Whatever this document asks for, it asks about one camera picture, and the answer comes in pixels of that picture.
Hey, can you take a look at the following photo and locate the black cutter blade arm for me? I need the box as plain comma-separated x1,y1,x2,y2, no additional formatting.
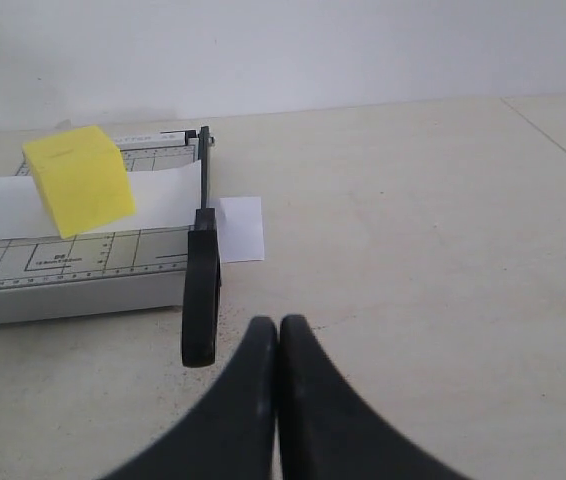
181,126,221,368

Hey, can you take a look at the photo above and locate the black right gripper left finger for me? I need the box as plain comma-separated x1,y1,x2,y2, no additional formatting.
106,316,278,479

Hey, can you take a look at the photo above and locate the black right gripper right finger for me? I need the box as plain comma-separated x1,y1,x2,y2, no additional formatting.
276,315,465,479

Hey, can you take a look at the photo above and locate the grey paper cutter base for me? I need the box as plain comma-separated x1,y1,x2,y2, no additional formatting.
0,128,201,324

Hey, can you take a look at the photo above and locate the yellow cube block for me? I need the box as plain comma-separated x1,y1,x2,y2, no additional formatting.
22,125,136,238

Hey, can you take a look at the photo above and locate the small white paper piece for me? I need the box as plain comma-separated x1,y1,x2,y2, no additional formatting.
216,196,265,263

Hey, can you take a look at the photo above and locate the white paper strip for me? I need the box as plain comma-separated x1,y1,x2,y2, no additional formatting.
0,161,202,240

